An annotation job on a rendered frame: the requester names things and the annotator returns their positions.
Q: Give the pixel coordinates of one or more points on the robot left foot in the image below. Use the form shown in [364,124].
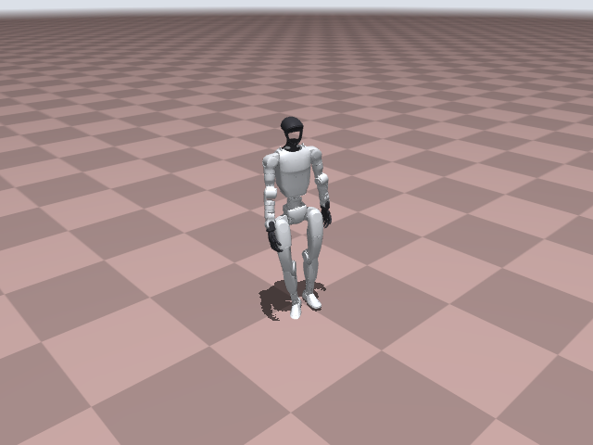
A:
[311,300]

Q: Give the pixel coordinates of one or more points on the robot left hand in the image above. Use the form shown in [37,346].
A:
[326,214]

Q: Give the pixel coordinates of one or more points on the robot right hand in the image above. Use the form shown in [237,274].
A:
[272,238]

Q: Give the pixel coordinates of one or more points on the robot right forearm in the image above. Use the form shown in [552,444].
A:
[269,210]

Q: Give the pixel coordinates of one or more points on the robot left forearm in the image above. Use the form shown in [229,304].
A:
[323,194]

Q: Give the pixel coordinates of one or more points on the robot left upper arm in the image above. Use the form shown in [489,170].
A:
[316,162]

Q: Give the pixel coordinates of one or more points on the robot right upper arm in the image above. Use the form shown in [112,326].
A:
[269,163]

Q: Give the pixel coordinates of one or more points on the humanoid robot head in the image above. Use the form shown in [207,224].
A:
[290,125]

